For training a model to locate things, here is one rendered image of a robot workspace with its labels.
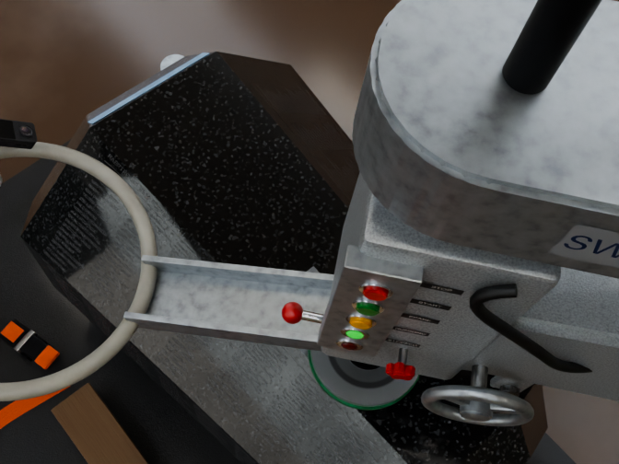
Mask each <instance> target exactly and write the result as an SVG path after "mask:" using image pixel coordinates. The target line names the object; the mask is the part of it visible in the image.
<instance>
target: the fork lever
mask: <svg viewBox="0 0 619 464"><path fill-rule="evenodd" d="M141 261H142V262H143V263H144V264H149V265H152V266H155V267H156V268H157V269H158V275H157V280H156V285H155V290H154V293H153V296H152V299H151V302H150V304H149V307H148V309H147V312H146V314H141V313H134V312H124V315H123V317H124V318H125V319H126V320H129V321H132V322H135V323H137V324H138V325H139V327H138V328H144V329H150V330H158V331H171V332H178V333H186V334H192V335H200V336H207V337H214V338H221V339H229V340H235V341H243V342H256V343H263V344H271V345H277V346H285V347H292V348H298V349H306V350H313V351H320V352H321V347H320V346H319V345H318V344H317V341H318V336H319V331H320V326H321V324H320V323H316V322H311V321H306V320H301V321H300V322H298V323H296V324H289V323H287V322H285V321H284V319H283V317H282V308H283V307H284V305H285V304H286V303H289V302H297V303H299V304H300V305H301V306H302V308H303V310H306V311H310V312H315V313H320V314H324V313H325V310H326V308H327V305H328V302H329V299H330V294H331V290H332V285H333V276H334V274H327V273H310V272H301V271H291V270H283V269H274V268H265V267H256V266H247V265H238V264H229V263H220V262H211V261H194V260H185V259H176V258H167V257H159V256H149V255H143V256H142V259H141ZM499 391H503V392H507V393H509V394H512V395H515V396H517V397H519V396H520V389H519V388H517V387H515V386H512V385H503V386H501V387H500V390H499Z"/></svg>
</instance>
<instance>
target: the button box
mask: <svg viewBox="0 0 619 464"><path fill-rule="evenodd" d="M423 275H424V268H421V267H416V266H412V265H408V264H403V263H399V262H394V261H386V260H382V259H377V258H372V257H369V256H367V255H365V254H364V253H362V252H360V251H359V247H358V246H355V245H347V247H346V250H345V255H344V257H343V260H342V263H341V266H340V269H339V272H338V274H337V277H336V280H335V283H334V286H333V290H332V293H331V296H330V299H329V302H328V305H327V308H326V310H325V313H324V316H323V319H322V322H321V326H320V331H319V336H318V341H317V344H318V345H319V346H323V347H328V348H333V349H336V350H341V351H346V352H350V353H354V354H363V355H367V356H372V357H375V356H376V354H377V352H378V351H379V349H380V347H381V346H382V345H383V343H384V342H385V340H386V339H387V337H388V336H389V334H390V333H391V330H392V329H393V327H394V326H395V324H396V323H397V321H398V319H399V318H400V316H401V315H402V314H403V312H404V310H405V309H406V307H407V306H408V304H409V303H410V301H411V299H412V298H413V296H414V295H415V293H416V291H417V289H418V288H419V286H420V285H421V283H423ZM366 283H375V284H383V285H386V286H388V287H389V288H390V289H391V290H392V291H393V295H392V296H391V297H388V298H386V299H384V300H381V301H376V300H372V301H375V302H378V303H380V304H382V305H383V306H384V311H383V312H381V313H379V314H377V315H376V316H369V317H371V318H373V319H374V320H376V321H377V324H376V325H375V326H373V327H371V328H369V329H367V330H364V331H367V332H368V333H369V337H368V338H367V339H364V340H359V339H353V338H349V337H346V336H344V335H343V334H342V333H341V329H342V328H348V327H350V328H354V327H353V326H351V324H350V323H349V322H348V321H347V320H346V317H347V316H348V315H351V314H360V313H358V312H357V310H356V309H355V308H353V306H352V303H353V302H354V301H355V300H358V299H366V300H371V299H368V298H366V297H365V296H364V295H363V294H362V293H361V292H360V291H359V289H358V287H359V286H360V285H362V284H366ZM360 315H362V314H360ZM341 339H347V340H352V341H356V342H360V343H361V344H362V345H363V346H364V347H363V349H361V350H357V351H354V350H346V349H344V348H341V347H339V346H338V345H337V344H336V343H335V342H336V341H337V340H341Z"/></svg>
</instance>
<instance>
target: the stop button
mask: <svg viewBox="0 0 619 464"><path fill-rule="evenodd" d="M363 295H364V296H365V297H366V298H368V299H371V300H376V301H381V300H384V299H386V298H387V297H388V292H387V291H385V290H383V289H380V288H377V287H367V288H364V289H363Z"/></svg>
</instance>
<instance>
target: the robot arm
mask: <svg viewBox="0 0 619 464"><path fill-rule="evenodd" d="M37 141H38V140H37V135H36V131H35V127H34V124H33V123H32V122H19V121H11V120H5V119H0V146H6V147H15V148H25V149H31V148H32V147H33V146H34V145H35V144H36V143H37Z"/></svg>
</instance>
